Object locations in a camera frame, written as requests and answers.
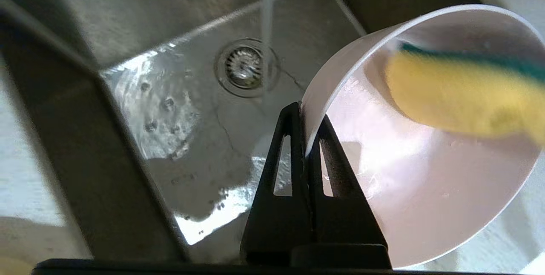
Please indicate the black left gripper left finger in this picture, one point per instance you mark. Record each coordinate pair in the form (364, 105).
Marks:
(274, 224)

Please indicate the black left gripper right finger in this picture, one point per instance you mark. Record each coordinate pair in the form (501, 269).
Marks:
(340, 228)

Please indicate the pink plastic bowl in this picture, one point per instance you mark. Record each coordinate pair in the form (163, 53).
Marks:
(425, 190)

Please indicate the green and yellow sponge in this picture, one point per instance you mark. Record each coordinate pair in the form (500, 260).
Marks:
(460, 96)

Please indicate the stainless steel sink basin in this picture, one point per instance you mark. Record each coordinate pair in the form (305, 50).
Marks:
(106, 130)

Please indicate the round metal drain strainer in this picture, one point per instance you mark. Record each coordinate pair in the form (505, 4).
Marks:
(243, 67)

